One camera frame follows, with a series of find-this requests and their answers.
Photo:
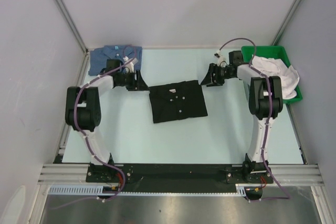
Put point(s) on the aluminium frame rail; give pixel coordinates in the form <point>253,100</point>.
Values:
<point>285,174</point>

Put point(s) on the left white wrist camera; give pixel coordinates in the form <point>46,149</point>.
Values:
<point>129,64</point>

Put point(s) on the white crumpled shirt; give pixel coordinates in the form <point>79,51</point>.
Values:
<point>276,67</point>

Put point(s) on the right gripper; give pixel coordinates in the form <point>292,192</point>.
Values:
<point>210,78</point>

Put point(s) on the slotted cable duct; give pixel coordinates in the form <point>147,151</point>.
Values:
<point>105,191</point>

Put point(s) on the green plastic bin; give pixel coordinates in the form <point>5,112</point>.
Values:
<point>276,52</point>

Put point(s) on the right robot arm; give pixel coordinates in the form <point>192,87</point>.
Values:
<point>265,102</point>

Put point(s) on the right corner frame post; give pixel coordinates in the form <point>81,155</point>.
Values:
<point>287,19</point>

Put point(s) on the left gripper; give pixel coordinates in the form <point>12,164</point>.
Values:
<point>138,84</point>

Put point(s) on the left corner frame post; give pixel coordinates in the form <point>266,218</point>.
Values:
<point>71,24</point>

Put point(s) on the black long sleeve shirt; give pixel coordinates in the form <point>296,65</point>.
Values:
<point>177,101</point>

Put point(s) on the blue checkered folded shirt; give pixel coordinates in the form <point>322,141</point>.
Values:
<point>99,56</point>

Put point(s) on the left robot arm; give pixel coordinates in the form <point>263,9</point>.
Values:
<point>83,108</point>

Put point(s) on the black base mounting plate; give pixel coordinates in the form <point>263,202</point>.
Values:
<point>176,178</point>

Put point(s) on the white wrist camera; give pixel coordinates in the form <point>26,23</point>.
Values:
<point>129,64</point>
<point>220,58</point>

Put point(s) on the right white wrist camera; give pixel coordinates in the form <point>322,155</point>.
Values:
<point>220,58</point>

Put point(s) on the corner frame post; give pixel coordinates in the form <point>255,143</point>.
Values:
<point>71,24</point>
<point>287,19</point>

